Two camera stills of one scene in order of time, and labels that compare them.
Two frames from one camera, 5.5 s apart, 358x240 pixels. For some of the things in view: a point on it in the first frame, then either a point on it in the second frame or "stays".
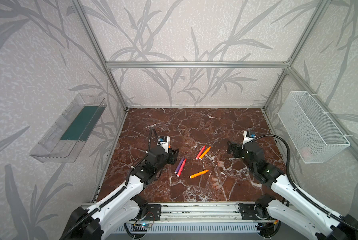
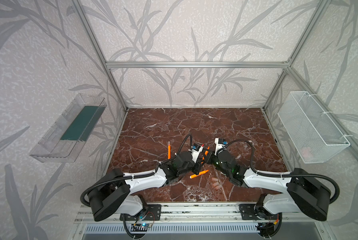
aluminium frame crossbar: [196, 65] stays
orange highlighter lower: [196, 174] stays
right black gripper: [235, 150] -> [211, 156]
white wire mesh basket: [314, 137] stays
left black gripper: [171, 156] -> [198, 159]
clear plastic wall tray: [65, 141] stays
